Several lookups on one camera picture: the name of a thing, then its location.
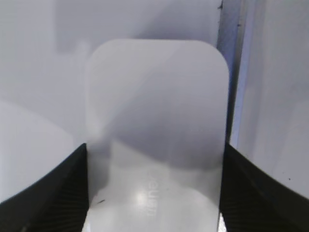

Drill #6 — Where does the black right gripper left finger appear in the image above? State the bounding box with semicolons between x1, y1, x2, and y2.
0;144;89;232

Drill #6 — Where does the white whiteboard eraser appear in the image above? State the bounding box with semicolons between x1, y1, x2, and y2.
83;39;229;232

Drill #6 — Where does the white framed whiteboard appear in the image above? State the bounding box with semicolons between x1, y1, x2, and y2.
0;0;254;158

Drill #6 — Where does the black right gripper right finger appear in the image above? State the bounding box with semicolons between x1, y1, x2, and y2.
220;144;309;232

